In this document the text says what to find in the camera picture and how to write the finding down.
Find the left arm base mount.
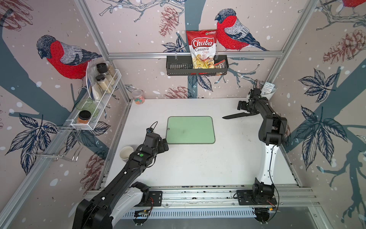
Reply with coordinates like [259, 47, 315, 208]
[136, 191, 163, 207]

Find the wire wall rack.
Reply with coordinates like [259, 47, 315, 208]
[26, 127, 84, 162]

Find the packet in utensil cup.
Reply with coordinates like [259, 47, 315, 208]
[262, 82, 275, 94]

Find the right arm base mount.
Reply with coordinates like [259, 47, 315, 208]
[235, 190, 277, 206]

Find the clear candy jar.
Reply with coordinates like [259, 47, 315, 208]
[131, 89, 145, 105]

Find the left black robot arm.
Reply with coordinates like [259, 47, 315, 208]
[72, 133, 169, 229]

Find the small dark snack packet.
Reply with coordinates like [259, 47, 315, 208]
[214, 60, 227, 69]

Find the red cassava chips bag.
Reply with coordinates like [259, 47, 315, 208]
[186, 30, 217, 69]

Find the black kitchen knife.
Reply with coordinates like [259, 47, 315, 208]
[223, 112, 259, 120]

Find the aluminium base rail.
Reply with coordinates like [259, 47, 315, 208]
[82, 185, 318, 210]

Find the green cutting board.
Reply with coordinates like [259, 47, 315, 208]
[166, 116, 215, 145]

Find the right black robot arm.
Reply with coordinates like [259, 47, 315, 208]
[236, 88, 287, 204]

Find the clear acrylic wall shelf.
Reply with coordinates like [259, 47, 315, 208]
[71, 58, 122, 130]

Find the white utensil cup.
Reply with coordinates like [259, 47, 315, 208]
[261, 87, 277, 100]

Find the short orange spice jar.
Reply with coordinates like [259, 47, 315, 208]
[76, 110, 92, 124]

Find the white paper cup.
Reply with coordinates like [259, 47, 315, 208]
[119, 146, 134, 162]

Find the green glass bowl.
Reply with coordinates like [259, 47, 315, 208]
[76, 98, 99, 117]

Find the black wire wall basket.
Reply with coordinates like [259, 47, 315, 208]
[166, 55, 228, 76]

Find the black lid spice jar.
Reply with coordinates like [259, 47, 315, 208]
[95, 74, 112, 94]
[96, 63, 115, 85]

